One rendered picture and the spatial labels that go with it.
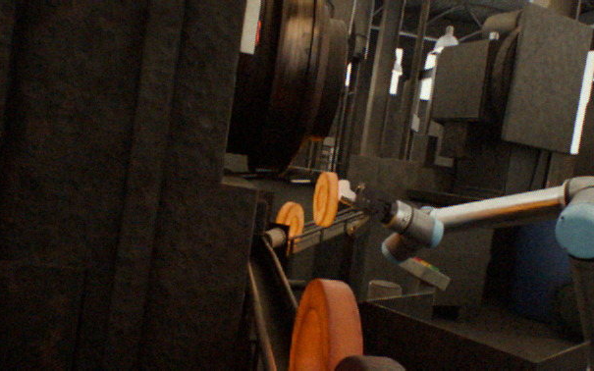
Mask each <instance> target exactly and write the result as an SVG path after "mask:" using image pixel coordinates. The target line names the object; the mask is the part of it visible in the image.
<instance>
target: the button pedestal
mask: <svg viewBox="0 0 594 371"><path fill-rule="evenodd" d="M398 266H400V267H401V268H403V269H405V270H406V271H409V272H410V273H411V274H413V275H410V278H409V285H408V291H407V295H411V294H419V293H427V292H435V290H436V287H437V288H439V289H441V290H443V291H444V290H445V288H446V286H447V284H448V283H449V281H450V278H448V277H446V276H445V275H443V274H441V273H440V272H438V271H436V270H434V269H432V268H430V267H427V266H425V265H423V264H421V263H420V262H418V261H416V260H414V259H412V258H409V259H408V260H407V261H406V262H405V263H402V264H400V265H398Z"/></svg>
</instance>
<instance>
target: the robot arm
mask: <svg viewBox="0 0 594 371"><path fill-rule="evenodd" d="M351 198H352V199H351ZM397 199H398V198H397V197H395V196H393V195H391V194H388V193H386V192H384V191H382V189H380V188H378V187H376V186H374V185H371V184H368V183H362V182H359V184H358V186H357V188H356V190H355V192H353V191H351V190H350V183H349V182H348V181H344V180H340V181H339V200H340V201H343V202H345V203H346V204H348V205H350V206H351V207H352V208H354V209H356V210H358V211H361V212H363V213H364V214H365V215H367V216H366V217H365V218H363V219H362V220H361V221H359V222H358V223H357V224H356V225H354V226H352V227H351V228H350V229H349V230H348V234H349V235H350V236H351V238H352V239H358V238H359V237H361V236H362V235H363V234H364V233H365V232H366V231H367V230H369V229H370V228H371V227H372V226H374V225H375V224H376V223H377V222H379V221H380V222H381V223H383V226H384V228H386V229H388V230H391V231H393V233H392V234H391V235H390V236H389V237H388V238H386V239H385V240H384V241H383V243H382V252H383V255H384V257H385V258H386V259H387V260H388V261H389V262H391V263H392V264H395V265H400V264H402V263H405V262H406V261H407V260H408V259H409V258H411V257H412V256H413V255H415V254H416V253H417V252H418V251H420V250H421V249H422V248H424V247H427V248H428V249H434V248H436V247H437V246H438V245H439V243H440V241H441V239H442V237H443V236H448V235H455V234H462V233H469V232H476V231H484V230H491V229H498V228H504V227H511V226H518V225H525V224H533V223H540V222H547V221H554V220H558V222H557V225H556V229H555V232H556V238H557V241H558V243H559V245H560V246H561V248H565V249H566V250H567V254H568V256H569V261H570V267H571V272H572V278H573V284H574V290H575V295H576V301H577V307H578V312H579V318H580V324H581V328H582V331H583V336H584V341H585V342H589V341H590V342H591V347H590V353H589V359H588V364H589V370H586V371H594V177H577V178H572V179H567V180H565V182H564V184H563V185H562V186H556V187H551V188H546V189H540V190H535V191H530V192H525V193H519V194H514V195H509V196H503V197H498V198H493V199H488V200H481V201H476V202H471V203H465V204H461V205H456V206H450V207H445V208H440V209H438V208H434V207H430V206H425V207H422V208H419V209H415V208H413V207H410V206H409V205H406V204H404V203H402V202H400V201H398V200H397Z"/></svg>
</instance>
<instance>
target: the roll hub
mask: <svg viewBox="0 0 594 371"><path fill-rule="evenodd" d="M347 57H348V32H347V27H346V25H345V23H344V22H343V21H340V20H335V19H330V40H329V52H328V61H327V68H326V74H325V79H324V85H323V90H322V95H321V99H320V104H319V108H318V112H317V115H316V119H315V122H314V125H313V128H312V131H311V134H310V136H309V139H312V140H318V141H322V140H323V139H324V138H325V137H326V136H327V135H328V133H329V131H330V129H331V128H332V125H333V123H334V120H335V117H336V114H337V111H338V107H339V103H340V99H341V95H342V90H343V85H344V80H345V73H346V66H347Z"/></svg>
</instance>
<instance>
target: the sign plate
mask: <svg viewBox="0 0 594 371"><path fill-rule="evenodd" d="M260 4H261V0H246V2H245V9H244V17H243V30H242V38H241V45H240V52H239V60H238V66H237V73H236V78H242V77H243V75H244V72H245V70H246V68H247V66H248V64H249V62H250V60H251V58H252V56H253V54H254V53H255V52H256V44H257V37H258V30H259V23H260V16H259V12H260Z"/></svg>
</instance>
